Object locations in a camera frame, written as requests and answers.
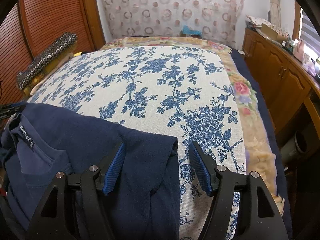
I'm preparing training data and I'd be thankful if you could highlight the dark circle patterned folded cloth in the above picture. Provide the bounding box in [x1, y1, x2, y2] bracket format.
[16, 32, 78, 95]

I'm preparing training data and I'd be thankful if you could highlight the navy blue printed t-shirt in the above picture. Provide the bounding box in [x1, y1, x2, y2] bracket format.
[1, 103, 180, 239]

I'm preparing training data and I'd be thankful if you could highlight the red wooden louvered wardrobe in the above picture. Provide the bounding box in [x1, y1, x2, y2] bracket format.
[1, 0, 105, 104]

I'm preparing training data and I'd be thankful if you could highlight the pink circle patterned curtain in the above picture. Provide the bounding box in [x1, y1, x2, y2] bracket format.
[102, 0, 244, 46]

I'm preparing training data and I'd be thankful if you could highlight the pink kettle on sideboard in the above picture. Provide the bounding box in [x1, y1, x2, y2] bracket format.
[293, 39, 305, 62]

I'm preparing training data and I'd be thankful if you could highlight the blue floral white sheet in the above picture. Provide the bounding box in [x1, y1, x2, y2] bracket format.
[30, 46, 246, 239]

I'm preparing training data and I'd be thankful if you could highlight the wooden sideboard cabinet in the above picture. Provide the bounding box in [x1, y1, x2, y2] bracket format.
[242, 28, 319, 134]

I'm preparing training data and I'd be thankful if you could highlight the floral bed blanket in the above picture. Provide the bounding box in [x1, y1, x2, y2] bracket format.
[102, 37, 287, 214]

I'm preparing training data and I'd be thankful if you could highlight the grey zebra window blind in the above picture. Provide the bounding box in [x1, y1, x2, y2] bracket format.
[300, 9, 319, 58]

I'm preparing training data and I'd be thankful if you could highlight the cardboard box on sideboard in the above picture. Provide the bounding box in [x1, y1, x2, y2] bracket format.
[261, 23, 289, 43]

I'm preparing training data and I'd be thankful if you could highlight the beige tied side curtain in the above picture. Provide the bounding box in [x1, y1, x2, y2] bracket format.
[270, 0, 281, 27]

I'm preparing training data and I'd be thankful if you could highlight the blue object behind bed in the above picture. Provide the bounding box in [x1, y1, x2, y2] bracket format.
[180, 25, 202, 38]

